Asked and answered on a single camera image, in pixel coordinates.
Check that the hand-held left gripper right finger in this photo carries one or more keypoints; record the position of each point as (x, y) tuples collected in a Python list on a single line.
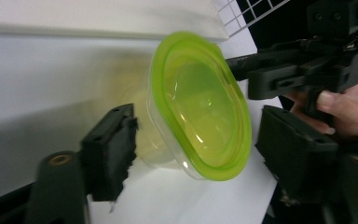
[(295, 152)]

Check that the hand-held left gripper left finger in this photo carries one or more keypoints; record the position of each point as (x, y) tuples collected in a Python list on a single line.
[(112, 149)]

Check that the green lidded plastic container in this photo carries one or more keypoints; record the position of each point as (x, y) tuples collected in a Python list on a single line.
[(199, 109)]

